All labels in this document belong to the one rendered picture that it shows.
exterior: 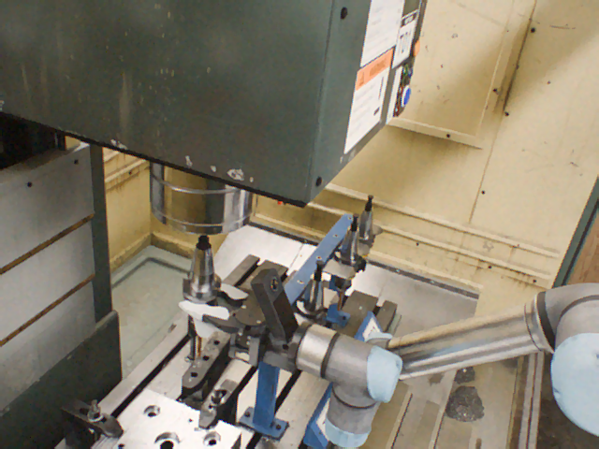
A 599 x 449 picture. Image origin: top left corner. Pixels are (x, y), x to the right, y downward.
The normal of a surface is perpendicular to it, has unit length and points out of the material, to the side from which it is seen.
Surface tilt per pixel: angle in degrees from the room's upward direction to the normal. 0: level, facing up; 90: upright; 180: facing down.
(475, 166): 90
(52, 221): 90
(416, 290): 24
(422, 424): 8
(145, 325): 0
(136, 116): 90
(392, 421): 7
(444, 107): 90
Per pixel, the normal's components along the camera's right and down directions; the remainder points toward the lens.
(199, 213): 0.07, 0.52
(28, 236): 0.93, 0.26
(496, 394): -0.16, -0.90
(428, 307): -0.05, -0.60
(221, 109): -0.39, 0.44
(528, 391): 0.11, -0.85
